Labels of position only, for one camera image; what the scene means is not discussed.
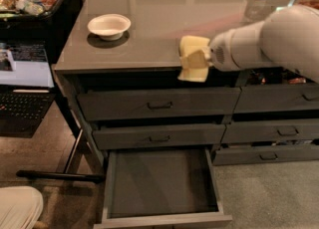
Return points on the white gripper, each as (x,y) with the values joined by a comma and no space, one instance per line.
(221,53)

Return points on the yellow sponge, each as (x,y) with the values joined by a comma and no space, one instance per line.
(192,43)

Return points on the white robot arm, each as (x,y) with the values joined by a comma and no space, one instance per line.
(287,38)

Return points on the grey drawer cabinet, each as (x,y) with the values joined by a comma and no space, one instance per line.
(282,195)

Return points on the top right drawer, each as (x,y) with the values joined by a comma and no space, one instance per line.
(278,98)

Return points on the middle right drawer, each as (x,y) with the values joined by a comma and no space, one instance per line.
(271,130)

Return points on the top left drawer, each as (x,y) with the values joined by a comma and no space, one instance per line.
(158,103)

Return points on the bottom right drawer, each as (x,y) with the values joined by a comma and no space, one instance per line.
(266,154)

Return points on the middle left drawer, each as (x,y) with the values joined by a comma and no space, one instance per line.
(158,135)

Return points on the open bottom left drawer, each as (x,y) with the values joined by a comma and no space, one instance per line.
(161,189)

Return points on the white bowl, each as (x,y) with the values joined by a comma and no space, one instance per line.
(109,27)

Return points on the black laptop stand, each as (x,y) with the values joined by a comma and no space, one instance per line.
(72,159)

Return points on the black bin with snacks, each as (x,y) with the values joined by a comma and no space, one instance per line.
(46,22)

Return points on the black laptop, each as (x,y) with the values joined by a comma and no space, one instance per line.
(26,85)

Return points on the beige chair seat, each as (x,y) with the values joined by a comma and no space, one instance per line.
(20,207)

